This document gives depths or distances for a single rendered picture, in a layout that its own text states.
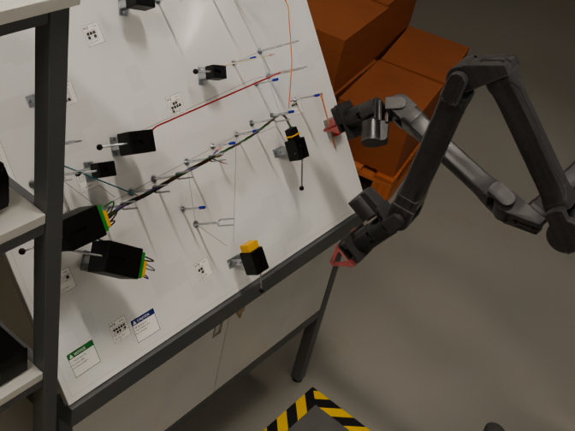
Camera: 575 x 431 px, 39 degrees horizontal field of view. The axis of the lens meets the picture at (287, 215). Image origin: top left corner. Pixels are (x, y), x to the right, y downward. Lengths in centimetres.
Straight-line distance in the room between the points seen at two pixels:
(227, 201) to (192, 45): 41
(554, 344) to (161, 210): 223
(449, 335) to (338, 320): 49
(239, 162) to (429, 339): 158
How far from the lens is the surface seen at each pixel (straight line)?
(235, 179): 219
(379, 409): 319
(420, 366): 340
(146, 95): 203
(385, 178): 411
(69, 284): 187
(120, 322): 195
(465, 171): 211
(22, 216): 142
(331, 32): 396
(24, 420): 213
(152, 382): 219
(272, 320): 258
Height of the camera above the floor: 235
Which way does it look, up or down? 37 degrees down
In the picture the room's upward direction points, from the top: 14 degrees clockwise
